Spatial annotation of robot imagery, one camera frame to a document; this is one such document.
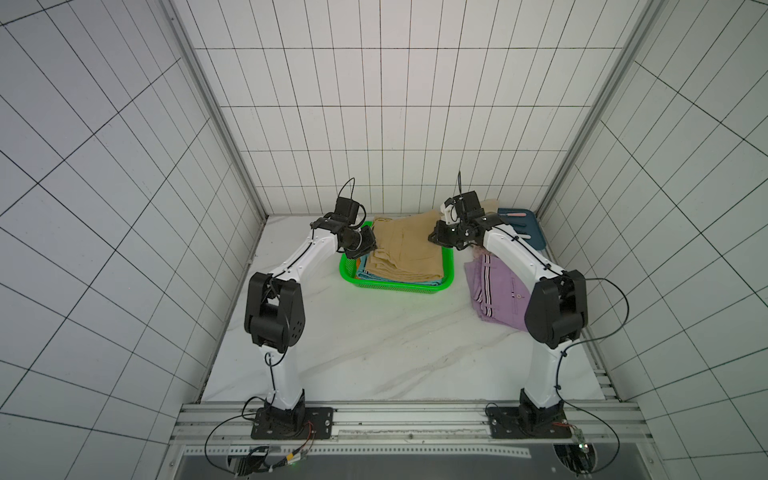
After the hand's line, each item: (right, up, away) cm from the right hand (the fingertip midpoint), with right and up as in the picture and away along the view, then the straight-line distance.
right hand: (419, 236), depth 92 cm
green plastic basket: (-23, -12, +5) cm, 27 cm away
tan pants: (-5, -4, -1) cm, 7 cm away
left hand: (-15, -4, -1) cm, 15 cm away
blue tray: (+46, +5, +26) cm, 53 cm away
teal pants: (-18, -12, 0) cm, 22 cm away
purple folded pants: (+26, -19, +2) cm, 32 cm away
